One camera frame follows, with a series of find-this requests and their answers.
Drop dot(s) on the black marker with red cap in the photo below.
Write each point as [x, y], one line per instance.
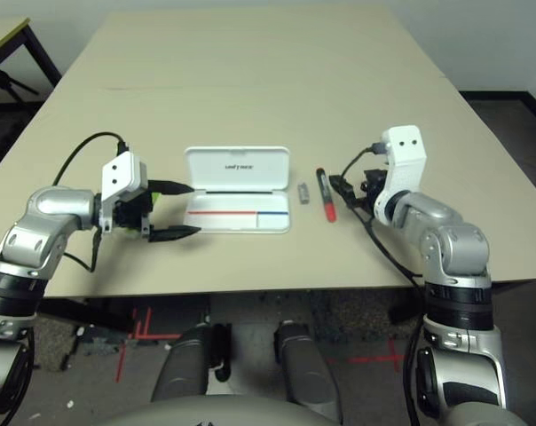
[328, 199]

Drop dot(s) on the grey robot left leg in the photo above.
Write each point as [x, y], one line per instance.
[188, 364]

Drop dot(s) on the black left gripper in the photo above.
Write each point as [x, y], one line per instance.
[128, 215]

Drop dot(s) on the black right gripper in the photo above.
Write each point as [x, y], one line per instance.
[373, 186]

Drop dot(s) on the grey robot torso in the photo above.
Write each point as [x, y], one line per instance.
[219, 415]

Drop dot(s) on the beige side table black frame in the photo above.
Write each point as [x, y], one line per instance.
[2, 33]

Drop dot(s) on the grey robot right leg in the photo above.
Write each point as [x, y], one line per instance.
[308, 368]

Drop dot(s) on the small black eraser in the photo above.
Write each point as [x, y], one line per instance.
[303, 194]

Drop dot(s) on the grey robot leg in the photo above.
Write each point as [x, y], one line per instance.
[188, 364]
[308, 368]

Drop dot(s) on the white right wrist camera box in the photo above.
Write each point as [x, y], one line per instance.
[403, 155]

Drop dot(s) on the white plastic pencil case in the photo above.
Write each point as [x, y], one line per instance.
[237, 224]

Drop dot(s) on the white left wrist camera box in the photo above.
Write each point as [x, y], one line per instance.
[119, 173]

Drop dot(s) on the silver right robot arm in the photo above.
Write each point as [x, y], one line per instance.
[454, 248]

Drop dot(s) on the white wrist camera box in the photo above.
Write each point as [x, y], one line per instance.
[403, 155]
[119, 173]

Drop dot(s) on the black foam floor mat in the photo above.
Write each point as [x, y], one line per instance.
[2, 133]

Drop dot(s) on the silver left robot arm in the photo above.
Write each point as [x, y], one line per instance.
[41, 222]

